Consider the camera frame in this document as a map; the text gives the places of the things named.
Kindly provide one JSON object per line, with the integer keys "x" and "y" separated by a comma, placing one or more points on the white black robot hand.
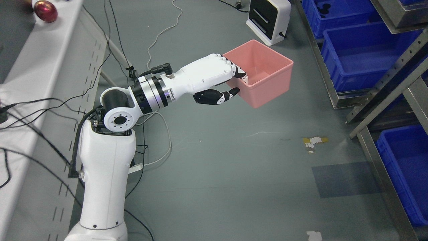
{"x": 198, "y": 77}

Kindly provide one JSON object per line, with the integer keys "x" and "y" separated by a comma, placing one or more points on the pink plastic storage box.
{"x": 269, "y": 73}

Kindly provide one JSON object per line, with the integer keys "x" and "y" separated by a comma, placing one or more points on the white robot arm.
{"x": 103, "y": 152}

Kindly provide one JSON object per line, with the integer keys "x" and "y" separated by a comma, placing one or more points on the blue bin top shelf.
{"x": 329, "y": 14}

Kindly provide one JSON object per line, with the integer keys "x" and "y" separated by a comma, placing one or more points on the blue bin shelf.
{"x": 329, "y": 14}
{"x": 358, "y": 56}

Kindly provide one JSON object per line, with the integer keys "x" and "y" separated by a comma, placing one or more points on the blue bin middle shelf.
{"x": 358, "y": 56}

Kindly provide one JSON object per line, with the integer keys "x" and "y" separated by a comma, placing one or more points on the metal shelf rack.
{"x": 399, "y": 98}

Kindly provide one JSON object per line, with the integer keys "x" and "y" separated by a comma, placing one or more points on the white black appliance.
{"x": 269, "y": 19}

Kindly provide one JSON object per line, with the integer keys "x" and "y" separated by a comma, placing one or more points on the yellow tape scrap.
{"x": 310, "y": 142}

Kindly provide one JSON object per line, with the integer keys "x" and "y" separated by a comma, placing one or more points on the white perforated table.
{"x": 32, "y": 77}

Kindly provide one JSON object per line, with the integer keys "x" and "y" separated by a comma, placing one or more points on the red shiny ball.
{"x": 45, "y": 11}

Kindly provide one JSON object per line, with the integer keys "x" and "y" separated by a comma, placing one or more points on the blue bin lower right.
{"x": 404, "y": 153}

